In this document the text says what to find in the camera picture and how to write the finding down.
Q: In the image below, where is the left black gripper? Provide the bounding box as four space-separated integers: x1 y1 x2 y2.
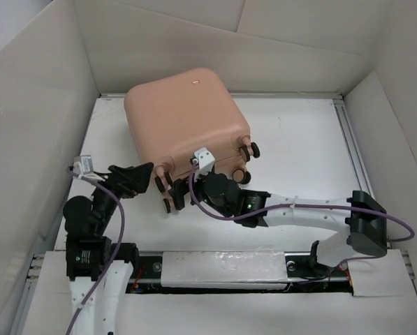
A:
87 161 153 232

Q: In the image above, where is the pink hard-shell suitcase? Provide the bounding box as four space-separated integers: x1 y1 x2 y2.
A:
124 68 261 211

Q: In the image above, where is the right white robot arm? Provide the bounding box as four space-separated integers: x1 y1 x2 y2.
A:
168 172 387 275

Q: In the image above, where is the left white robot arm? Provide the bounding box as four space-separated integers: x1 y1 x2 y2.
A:
63 163 154 334

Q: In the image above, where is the white foam cover block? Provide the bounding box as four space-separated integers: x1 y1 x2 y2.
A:
160 251 288 289

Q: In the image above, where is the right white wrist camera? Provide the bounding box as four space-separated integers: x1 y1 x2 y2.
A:
194 147 216 174

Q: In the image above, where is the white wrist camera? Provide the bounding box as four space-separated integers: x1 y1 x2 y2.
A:
73 155 94 175
194 147 216 174

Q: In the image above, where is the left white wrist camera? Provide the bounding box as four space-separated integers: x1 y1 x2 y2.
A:
73 155 94 175

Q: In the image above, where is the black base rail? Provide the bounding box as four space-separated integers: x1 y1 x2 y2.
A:
126 250 353 295

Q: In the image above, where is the aluminium frame rail left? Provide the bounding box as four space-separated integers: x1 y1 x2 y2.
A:
10 253 45 335

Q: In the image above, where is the aluminium frame rail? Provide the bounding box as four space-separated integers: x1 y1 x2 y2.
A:
332 94 374 198
10 253 45 335

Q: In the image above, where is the aluminium frame rail right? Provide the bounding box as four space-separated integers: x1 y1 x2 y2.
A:
332 94 374 198

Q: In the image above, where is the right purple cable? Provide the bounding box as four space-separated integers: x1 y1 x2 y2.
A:
189 158 415 283

